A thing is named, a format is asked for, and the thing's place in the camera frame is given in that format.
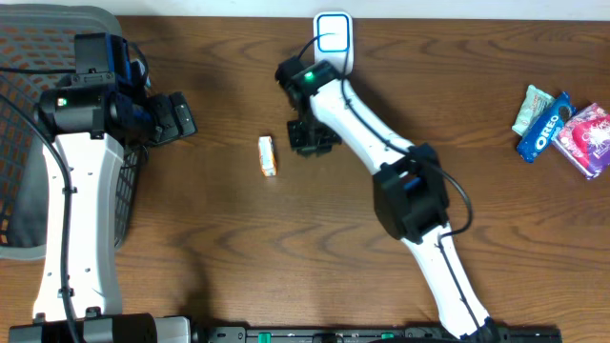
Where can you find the mint green snack packet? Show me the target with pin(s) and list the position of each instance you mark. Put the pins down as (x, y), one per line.
(533, 105)

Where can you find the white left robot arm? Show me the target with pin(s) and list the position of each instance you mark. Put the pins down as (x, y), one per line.
(86, 125)

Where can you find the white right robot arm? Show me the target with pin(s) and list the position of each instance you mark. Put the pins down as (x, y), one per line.
(409, 185)

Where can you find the grey mesh basket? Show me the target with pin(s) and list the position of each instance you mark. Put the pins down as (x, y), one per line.
(36, 51)

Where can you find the blue cookie pack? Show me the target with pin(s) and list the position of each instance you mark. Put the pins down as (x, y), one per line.
(544, 130)

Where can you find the purple snack package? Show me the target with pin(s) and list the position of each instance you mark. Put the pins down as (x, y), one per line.
(584, 140)

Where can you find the small orange box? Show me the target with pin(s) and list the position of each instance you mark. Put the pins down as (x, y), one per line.
(267, 156)

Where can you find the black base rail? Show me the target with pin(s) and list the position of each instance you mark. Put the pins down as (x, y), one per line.
(424, 334)

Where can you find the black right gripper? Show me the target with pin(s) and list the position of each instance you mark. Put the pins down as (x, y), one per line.
(304, 149)

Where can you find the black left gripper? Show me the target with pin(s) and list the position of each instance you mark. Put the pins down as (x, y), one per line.
(168, 120)

